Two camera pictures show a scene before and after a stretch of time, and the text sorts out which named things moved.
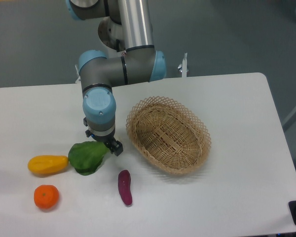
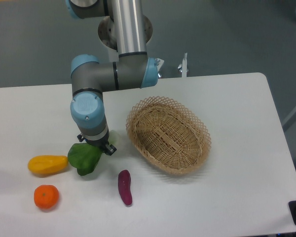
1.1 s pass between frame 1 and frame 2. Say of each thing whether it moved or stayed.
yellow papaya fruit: stayed
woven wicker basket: stayed
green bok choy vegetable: stayed
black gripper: moved
